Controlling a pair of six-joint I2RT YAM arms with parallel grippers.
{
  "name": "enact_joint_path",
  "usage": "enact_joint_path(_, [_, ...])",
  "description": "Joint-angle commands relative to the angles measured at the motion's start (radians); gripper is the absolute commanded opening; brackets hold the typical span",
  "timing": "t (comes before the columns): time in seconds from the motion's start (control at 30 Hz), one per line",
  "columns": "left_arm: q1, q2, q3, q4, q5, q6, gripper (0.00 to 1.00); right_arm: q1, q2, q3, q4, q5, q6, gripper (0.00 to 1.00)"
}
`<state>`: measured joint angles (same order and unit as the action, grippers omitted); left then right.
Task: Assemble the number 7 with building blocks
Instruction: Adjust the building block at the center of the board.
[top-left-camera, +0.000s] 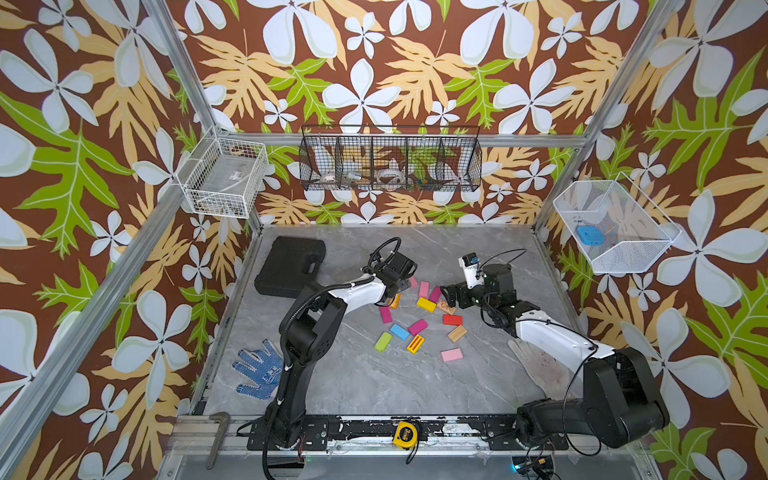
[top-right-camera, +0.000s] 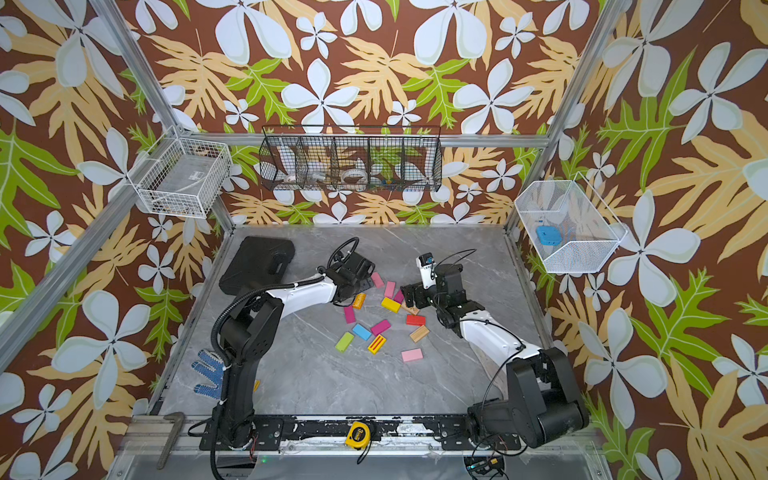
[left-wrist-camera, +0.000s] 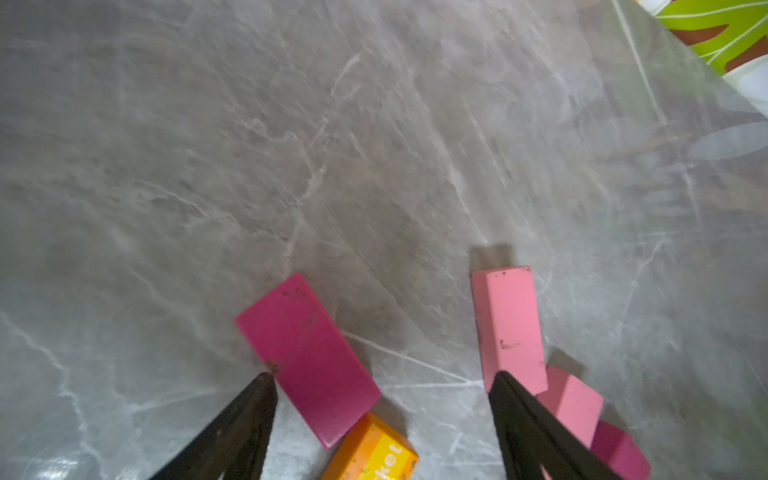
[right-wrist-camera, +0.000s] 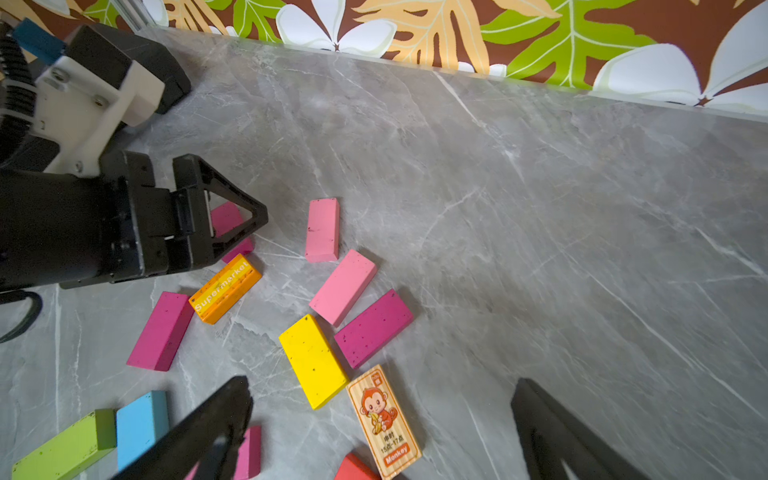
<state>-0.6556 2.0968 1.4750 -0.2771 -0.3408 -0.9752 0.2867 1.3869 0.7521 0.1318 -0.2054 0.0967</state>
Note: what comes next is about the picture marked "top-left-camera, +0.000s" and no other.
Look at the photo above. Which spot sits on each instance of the black plastic case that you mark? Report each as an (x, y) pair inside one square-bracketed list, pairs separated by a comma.
[(291, 264)]

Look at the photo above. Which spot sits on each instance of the yellow red striped block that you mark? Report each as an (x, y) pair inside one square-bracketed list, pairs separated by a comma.
[(416, 343)]

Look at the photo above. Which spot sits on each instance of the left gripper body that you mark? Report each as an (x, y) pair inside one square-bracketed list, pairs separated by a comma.
[(403, 285)]

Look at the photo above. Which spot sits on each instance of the white wire basket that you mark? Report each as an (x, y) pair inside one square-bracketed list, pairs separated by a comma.
[(223, 175), (637, 231)]

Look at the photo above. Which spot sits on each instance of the white wire basket left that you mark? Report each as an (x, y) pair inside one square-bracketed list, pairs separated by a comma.
[(223, 175)]

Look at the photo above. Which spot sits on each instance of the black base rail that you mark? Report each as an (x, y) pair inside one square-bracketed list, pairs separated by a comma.
[(314, 432)]

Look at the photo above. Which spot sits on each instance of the white wire basket right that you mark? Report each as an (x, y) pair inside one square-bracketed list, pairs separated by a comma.
[(637, 231)]

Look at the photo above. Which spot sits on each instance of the blue object in basket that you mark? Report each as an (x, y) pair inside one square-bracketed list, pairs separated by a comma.
[(590, 235)]

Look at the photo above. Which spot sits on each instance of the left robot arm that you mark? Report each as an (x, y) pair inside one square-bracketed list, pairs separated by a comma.
[(309, 329)]

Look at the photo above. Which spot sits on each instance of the grey metal clamp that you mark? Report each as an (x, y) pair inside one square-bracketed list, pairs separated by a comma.
[(222, 419)]

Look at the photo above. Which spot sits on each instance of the green block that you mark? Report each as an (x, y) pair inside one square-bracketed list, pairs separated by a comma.
[(383, 342)]

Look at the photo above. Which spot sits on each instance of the white work glove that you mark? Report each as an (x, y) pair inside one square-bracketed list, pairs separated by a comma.
[(545, 371)]

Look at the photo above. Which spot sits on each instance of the pink block upright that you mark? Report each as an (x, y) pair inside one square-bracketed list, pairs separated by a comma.
[(424, 289)]

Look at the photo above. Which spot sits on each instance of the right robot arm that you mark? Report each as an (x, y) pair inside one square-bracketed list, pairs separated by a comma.
[(620, 400)]

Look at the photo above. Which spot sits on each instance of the tan wooden block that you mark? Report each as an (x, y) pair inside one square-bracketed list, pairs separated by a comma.
[(457, 333)]

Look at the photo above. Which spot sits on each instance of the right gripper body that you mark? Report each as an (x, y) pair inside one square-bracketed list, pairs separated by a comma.
[(476, 296)]

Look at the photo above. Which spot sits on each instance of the orange cylinder block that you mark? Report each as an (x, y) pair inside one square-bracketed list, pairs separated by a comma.
[(395, 302)]

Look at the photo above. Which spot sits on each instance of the magenta block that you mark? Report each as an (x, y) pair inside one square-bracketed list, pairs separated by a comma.
[(386, 315), (418, 327), (435, 295)]

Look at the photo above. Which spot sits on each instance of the black wire basket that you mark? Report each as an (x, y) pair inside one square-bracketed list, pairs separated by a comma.
[(380, 157)]

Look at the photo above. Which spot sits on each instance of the patterned wooden block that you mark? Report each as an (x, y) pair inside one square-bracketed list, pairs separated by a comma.
[(443, 306)]

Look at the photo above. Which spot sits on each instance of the blue block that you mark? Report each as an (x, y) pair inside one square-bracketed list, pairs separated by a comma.
[(399, 332)]

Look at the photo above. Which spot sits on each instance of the yellow tape measure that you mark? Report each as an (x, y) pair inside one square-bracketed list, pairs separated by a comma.
[(406, 436)]

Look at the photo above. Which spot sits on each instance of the light pink block bottom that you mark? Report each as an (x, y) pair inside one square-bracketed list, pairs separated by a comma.
[(451, 355)]

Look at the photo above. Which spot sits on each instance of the blue knit glove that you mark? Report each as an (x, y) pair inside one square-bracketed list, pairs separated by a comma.
[(261, 371)]

